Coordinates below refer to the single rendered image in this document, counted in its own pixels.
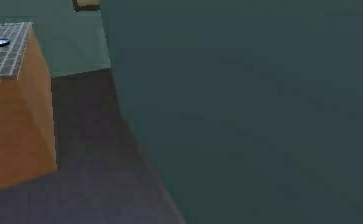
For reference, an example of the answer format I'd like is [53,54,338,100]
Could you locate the orange cabinet with tiled top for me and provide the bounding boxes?
[0,21,58,195]

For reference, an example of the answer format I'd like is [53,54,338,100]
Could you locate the framed picture with dark frame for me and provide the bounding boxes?
[71,0,101,13]

